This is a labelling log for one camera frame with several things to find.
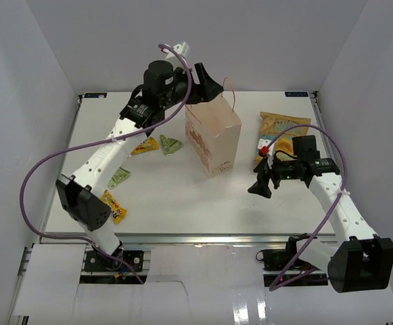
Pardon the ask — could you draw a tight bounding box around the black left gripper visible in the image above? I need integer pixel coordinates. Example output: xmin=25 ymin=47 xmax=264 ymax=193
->
xmin=160 ymin=63 xmax=223 ymax=110

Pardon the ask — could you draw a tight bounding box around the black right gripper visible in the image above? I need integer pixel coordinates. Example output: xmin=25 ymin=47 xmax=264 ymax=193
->
xmin=248 ymin=153 xmax=301 ymax=198

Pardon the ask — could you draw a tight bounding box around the brown paper bag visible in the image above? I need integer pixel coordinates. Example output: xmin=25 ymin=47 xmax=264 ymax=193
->
xmin=185 ymin=77 xmax=241 ymax=178

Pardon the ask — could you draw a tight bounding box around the green triangular snack packet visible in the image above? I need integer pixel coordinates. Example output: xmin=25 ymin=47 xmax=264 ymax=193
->
xmin=160 ymin=135 xmax=183 ymax=156

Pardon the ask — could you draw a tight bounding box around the yellow m&m packet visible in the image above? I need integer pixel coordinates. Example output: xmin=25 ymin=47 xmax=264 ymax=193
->
xmin=131 ymin=137 xmax=159 ymax=155
xmin=101 ymin=190 xmax=127 ymax=224

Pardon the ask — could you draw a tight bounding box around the green square snack packet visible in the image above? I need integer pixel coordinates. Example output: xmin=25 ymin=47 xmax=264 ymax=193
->
xmin=108 ymin=167 xmax=131 ymax=190

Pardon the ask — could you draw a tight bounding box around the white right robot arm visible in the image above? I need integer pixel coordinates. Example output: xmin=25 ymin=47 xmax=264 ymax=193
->
xmin=248 ymin=135 xmax=393 ymax=293

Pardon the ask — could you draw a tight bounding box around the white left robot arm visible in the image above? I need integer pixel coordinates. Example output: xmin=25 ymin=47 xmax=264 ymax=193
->
xmin=56 ymin=60 xmax=223 ymax=270

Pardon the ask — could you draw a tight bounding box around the blue right corner label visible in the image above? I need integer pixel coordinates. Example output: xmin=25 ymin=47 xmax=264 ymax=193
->
xmin=285 ymin=91 xmax=308 ymax=98

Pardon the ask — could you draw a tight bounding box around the blue corner label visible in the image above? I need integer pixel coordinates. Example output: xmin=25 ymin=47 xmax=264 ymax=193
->
xmin=285 ymin=91 xmax=308 ymax=98
xmin=83 ymin=92 xmax=108 ymax=99

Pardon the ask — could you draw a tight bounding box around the blue left corner label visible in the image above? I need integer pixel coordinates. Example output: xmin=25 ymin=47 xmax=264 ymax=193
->
xmin=83 ymin=92 xmax=108 ymax=99

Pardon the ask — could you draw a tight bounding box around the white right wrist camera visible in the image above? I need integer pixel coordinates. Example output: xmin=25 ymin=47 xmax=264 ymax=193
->
xmin=255 ymin=138 xmax=274 ymax=165

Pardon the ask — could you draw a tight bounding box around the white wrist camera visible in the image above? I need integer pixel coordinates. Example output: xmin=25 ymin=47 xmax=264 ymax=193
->
xmin=255 ymin=138 xmax=274 ymax=165
xmin=162 ymin=41 xmax=191 ymax=62

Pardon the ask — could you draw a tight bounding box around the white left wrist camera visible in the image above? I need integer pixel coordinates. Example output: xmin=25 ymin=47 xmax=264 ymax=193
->
xmin=162 ymin=41 xmax=191 ymax=62

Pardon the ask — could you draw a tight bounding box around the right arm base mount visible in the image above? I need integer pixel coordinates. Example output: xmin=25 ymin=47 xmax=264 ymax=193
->
xmin=255 ymin=247 xmax=329 ymax=287

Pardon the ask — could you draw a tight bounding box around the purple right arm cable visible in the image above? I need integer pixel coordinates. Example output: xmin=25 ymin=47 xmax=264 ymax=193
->
xmin=260 ymin=124 xmax=347 ymax=292

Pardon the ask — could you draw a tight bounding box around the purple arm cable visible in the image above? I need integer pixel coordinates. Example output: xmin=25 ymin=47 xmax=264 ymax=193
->
xmin=20 ymin=43 xmax=193 ymax=284
xmin=260 ymin=124 xmax=347 ymax=292

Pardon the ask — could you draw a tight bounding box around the aluminium table rail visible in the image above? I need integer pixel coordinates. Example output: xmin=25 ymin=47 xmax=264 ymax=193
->
xmin=39 ymin=232 xmax=336 ymax=246

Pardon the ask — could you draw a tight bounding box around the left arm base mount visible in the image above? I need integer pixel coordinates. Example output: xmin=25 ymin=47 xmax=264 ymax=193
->
xmin=83 ymin=243 xmax=146 ymax=275

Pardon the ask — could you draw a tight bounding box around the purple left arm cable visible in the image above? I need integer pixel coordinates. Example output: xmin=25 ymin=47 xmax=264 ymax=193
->
xmin=20 ymin=43 xmax=193 ymax=284

